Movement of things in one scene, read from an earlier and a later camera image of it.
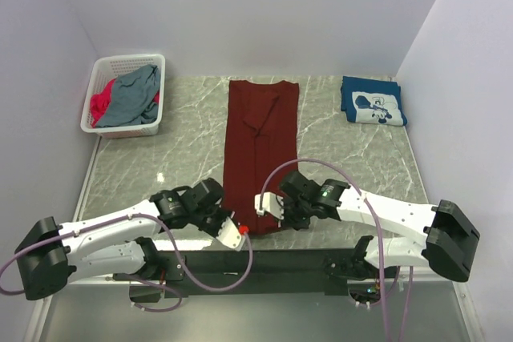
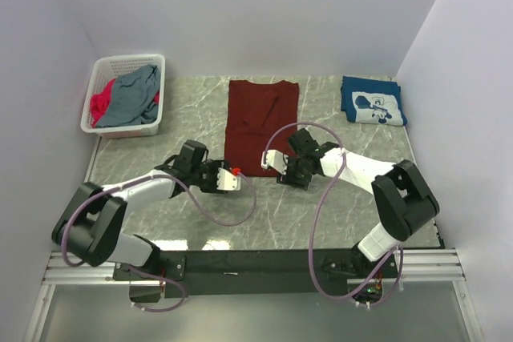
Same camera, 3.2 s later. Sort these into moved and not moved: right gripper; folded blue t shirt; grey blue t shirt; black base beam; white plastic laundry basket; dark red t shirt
Moved: dark red t shirt; right gripper
Not moved: black base beam; white plastic laundry basket; grey blue t shirt; folded blue t shirt
